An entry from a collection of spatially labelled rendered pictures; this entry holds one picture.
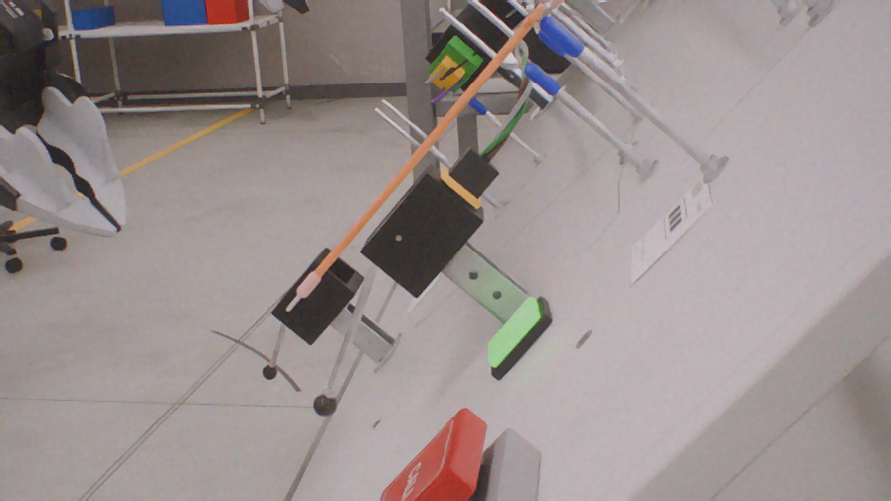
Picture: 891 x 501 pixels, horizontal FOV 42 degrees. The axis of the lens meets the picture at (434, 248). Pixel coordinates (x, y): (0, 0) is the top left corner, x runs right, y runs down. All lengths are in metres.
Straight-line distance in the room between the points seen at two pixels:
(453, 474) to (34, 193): 0.35
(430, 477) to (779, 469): 0.70
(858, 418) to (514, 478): 0.80
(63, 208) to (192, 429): 2.52
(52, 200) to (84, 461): 2.46
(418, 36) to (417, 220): 0.96
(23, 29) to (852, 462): 0.77
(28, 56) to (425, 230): 0.24
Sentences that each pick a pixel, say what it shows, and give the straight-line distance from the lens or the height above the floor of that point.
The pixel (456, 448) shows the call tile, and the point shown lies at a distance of 0.39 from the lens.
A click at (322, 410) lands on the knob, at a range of 0.65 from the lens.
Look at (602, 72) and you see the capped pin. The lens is 0.49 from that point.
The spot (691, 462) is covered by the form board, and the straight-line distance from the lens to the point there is 0.33.
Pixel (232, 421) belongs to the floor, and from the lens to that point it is 3.17.
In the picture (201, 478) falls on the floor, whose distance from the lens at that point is 2.89.
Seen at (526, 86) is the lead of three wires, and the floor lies 1.19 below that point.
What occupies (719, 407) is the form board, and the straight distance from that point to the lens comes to 0.33.
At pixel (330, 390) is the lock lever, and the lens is 0.65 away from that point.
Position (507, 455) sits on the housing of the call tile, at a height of 1.10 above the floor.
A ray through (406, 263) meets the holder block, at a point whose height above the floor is 1.11.
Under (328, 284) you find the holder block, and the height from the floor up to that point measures 1.00.
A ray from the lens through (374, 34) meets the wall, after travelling 8.36.
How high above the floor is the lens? 1.29
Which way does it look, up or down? 16 degrees down
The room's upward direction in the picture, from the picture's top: 4 degrees counter-clockwise
